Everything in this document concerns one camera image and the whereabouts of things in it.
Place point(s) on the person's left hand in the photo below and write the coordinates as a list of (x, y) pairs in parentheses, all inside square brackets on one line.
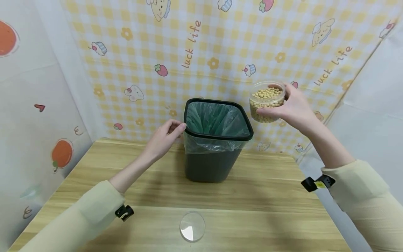
[(161, 139)]

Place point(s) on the person's right hand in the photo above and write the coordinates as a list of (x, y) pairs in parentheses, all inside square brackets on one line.
[(294, 109)]

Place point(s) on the person's left index finger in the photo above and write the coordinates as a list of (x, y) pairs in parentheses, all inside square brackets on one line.
[(175, 122)]

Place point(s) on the person's right thumb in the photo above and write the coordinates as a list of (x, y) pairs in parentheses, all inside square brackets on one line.
[(267, 111)]

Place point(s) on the person's left thumb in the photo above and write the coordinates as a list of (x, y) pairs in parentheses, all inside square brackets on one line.
[(178, 130)]

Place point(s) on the person's right index finger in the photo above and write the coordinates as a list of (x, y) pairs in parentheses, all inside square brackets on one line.
[(287, 92)]

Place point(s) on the clear jar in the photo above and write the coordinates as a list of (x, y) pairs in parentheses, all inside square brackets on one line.
[(267, 101)]

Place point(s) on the black trash bin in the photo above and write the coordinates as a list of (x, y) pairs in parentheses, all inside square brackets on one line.
[(214, 157)]

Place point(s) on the person's right forearm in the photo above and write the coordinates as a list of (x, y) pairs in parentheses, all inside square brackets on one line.
[(352, 185)]

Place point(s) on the person's left forearm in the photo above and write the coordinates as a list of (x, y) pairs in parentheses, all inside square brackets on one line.
[(83, 212)]

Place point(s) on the pile of yellow soybeans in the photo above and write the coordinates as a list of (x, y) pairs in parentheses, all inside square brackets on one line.
[(267, 99)]

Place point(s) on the clear green bin liner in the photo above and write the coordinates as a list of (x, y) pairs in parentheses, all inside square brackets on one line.
[(217, 122)]

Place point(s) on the black wrist band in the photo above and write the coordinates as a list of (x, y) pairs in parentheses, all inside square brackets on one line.
[(124, 212), (317, 183)]

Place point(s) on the clear round lid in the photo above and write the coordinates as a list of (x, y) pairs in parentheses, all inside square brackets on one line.
[(192, 226)]

